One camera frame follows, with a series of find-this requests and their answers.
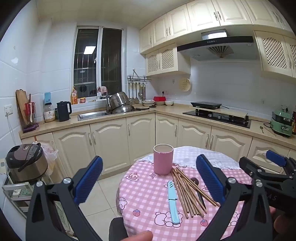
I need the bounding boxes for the black wall utensil rack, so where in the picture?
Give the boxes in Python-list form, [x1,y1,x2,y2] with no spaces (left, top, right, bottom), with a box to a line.
[127,69,152,82]

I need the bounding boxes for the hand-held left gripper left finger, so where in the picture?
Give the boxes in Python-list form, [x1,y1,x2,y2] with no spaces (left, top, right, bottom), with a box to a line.
[26,156,103,241]

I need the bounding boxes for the beige countertop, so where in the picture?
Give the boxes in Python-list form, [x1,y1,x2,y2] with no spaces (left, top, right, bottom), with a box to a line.
[19,103,296,146]

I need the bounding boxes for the white checked fringed cloth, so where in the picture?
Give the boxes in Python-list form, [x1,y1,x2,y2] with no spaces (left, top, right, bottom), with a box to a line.
[136,146,240,171]

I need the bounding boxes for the range hood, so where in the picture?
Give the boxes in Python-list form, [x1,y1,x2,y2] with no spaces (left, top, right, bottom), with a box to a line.
[177,29,258,61]

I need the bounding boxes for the metal storage rack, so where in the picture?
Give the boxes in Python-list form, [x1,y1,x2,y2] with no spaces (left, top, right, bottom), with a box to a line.
[2,171,77,239]

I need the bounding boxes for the glass jar white label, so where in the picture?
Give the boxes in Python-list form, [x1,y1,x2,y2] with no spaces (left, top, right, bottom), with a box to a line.
[44,103,56,123]

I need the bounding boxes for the cream base cabinets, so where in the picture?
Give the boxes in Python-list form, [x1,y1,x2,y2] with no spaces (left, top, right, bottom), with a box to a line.
[21,113,296,181]

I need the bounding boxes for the black induction cooker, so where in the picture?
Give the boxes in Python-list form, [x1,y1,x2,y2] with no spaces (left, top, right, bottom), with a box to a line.
[190,101,222,109]

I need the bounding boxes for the light blue knife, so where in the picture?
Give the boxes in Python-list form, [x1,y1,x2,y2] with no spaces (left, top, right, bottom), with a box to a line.
[167,180,180,225]

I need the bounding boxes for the cream wall cabinets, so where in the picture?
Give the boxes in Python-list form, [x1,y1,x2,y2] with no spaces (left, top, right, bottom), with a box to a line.
[139,0,296,78]

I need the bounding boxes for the pink cup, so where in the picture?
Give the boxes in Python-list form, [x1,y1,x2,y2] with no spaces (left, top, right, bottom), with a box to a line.
[154,144,174,175]

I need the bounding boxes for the green kitchen appliance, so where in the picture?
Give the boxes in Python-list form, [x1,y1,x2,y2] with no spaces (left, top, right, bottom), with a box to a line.
[270,105,294,138]

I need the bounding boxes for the person's right hand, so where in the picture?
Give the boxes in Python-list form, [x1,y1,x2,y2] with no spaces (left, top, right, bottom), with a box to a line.
[270,206,296,237]

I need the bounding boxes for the person's left hand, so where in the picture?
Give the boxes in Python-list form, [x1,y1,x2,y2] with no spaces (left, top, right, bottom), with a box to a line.
[126,230,153,241]

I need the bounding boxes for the black electric kettle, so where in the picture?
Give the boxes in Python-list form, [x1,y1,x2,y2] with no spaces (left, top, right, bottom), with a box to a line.
[57,101,72,122]

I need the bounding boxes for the steel rice cooker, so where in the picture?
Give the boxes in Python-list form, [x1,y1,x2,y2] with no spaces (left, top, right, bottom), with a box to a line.
[6,143,48,183]

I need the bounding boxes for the stainless steel pot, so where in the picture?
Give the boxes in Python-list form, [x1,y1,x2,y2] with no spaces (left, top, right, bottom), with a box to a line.
[109,91,130,109]

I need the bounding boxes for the wooden cutting board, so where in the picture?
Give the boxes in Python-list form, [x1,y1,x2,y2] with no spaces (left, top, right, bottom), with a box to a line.
[16,89,29,130]

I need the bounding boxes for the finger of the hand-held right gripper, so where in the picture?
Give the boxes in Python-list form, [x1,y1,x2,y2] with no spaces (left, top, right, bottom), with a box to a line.
[239,156,266,180]
[265,150,296,178]

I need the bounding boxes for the pink checked tablecloth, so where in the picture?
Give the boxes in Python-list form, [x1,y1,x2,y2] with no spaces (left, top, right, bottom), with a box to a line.
[116,146,255,241]

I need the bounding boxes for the dark chair back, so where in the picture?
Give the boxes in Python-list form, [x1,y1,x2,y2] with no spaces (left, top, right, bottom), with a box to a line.
[109,217,129,241]

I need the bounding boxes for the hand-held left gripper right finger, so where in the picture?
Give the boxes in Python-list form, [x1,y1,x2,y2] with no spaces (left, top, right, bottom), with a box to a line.
[196,154,274,241]

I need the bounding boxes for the stainless steel bowl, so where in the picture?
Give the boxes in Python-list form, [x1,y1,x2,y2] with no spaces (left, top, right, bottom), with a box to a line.
[111,105,134,114]

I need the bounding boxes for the kitchen window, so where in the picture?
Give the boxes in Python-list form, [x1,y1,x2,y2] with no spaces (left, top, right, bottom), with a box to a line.
[73,25,124,99]

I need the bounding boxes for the clear plastic bag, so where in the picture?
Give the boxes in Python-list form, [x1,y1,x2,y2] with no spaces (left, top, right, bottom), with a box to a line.
[40,142,58,176]

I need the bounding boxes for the steel kitchen sink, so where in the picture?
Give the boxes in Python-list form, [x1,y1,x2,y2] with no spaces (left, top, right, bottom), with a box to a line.
[77,111,116,121]

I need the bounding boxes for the purple holder with red utensils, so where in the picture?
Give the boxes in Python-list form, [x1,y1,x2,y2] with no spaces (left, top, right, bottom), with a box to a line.
[23,94,39,133]

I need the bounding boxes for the dark handled spoon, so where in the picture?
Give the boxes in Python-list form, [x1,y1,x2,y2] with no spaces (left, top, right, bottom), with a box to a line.
[191,177,207,210]

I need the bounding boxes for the black gas stove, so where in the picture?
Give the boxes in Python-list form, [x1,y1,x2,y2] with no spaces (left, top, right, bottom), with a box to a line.
[183,109,252,128]

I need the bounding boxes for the bundle of wooden chopsticks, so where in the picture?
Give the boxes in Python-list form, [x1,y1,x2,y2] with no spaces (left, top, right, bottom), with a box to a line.
[171,167,221,219]

